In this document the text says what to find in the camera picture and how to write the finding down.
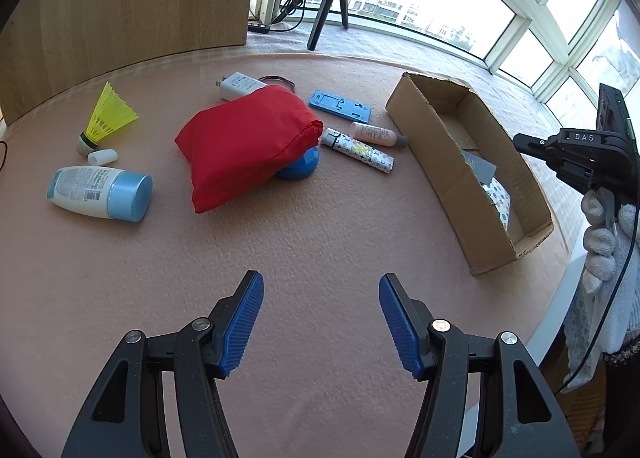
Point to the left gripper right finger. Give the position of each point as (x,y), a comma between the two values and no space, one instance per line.
(518,415)

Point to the white lotion bottle blue cap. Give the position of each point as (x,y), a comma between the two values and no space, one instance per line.
(101,192)

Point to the wooden board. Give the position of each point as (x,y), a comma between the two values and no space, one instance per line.
(49,46)

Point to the right hand white glove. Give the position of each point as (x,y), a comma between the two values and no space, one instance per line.
(610,277)

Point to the dark hair band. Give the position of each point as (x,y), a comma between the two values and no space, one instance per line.
(280,81)

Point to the blue phone stand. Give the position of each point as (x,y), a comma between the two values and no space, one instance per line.
(340,107)

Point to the patterned tissue pack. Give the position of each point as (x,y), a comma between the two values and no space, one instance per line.
(500,199)

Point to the grey card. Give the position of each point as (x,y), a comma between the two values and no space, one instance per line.
(482,169)

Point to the red cushion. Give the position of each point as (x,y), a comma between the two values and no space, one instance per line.
(236,146)

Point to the cardboard box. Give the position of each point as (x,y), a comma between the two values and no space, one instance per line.
(442,118)

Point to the blue round tape measure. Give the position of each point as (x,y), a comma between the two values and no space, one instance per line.
(302,168)

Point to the small white cap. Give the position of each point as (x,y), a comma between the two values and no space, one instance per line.
(103,157)

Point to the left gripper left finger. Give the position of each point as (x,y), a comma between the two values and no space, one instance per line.
(123,414)

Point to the pink cosmetic tube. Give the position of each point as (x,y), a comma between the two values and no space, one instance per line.
(377,135)

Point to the white power adapter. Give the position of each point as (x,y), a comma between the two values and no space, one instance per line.
(237,85)

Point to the patterned silver tube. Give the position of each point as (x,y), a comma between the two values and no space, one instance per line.
(358,150)

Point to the yellow shuttlecock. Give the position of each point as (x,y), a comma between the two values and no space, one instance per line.
(110,114)

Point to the black camera box right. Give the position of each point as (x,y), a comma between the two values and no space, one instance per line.
(613,115)

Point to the black power strip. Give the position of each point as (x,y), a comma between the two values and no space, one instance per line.
(258,28)

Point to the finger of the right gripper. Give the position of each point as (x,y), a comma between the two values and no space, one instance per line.
(533,146)

